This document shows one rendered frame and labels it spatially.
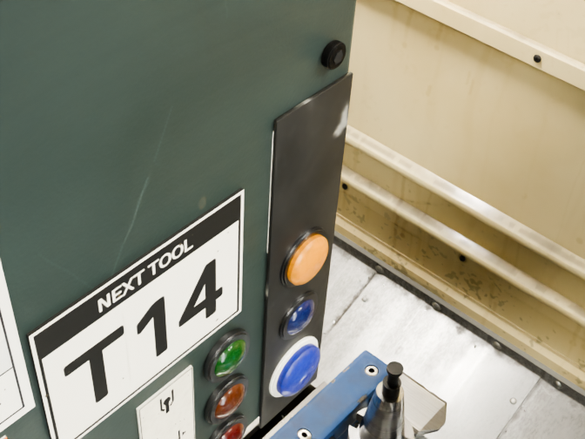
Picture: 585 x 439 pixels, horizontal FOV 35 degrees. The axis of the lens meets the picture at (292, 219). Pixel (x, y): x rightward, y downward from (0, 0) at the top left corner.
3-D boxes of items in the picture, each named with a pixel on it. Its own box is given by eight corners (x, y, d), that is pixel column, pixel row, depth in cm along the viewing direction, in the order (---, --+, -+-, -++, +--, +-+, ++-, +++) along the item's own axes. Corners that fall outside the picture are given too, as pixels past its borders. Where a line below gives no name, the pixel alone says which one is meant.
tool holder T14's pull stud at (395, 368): (386, 381, 85) (390, 357, 83) (402, 388, 84) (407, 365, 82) (378, 394, 84) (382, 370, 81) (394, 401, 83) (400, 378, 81)
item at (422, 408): (455, 412, 93) (457, 408, 92) (425, 445, 90) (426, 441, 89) (400, 373, 96) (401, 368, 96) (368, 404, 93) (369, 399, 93)
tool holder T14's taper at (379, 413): (370, 406, 91) (379, 364, 86) (412, 426, 90) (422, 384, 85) (350, 439, 88) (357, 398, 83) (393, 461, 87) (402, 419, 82)
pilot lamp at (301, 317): (317, 321, 45) (320, 291, 44) (287, 347, 44) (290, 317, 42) (307, 314, 45) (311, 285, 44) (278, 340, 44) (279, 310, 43)
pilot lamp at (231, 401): (249, 403, 44) (250, 374, 42) (216, 432, 43) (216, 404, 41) (239, 395, 44) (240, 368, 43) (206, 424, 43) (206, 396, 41)
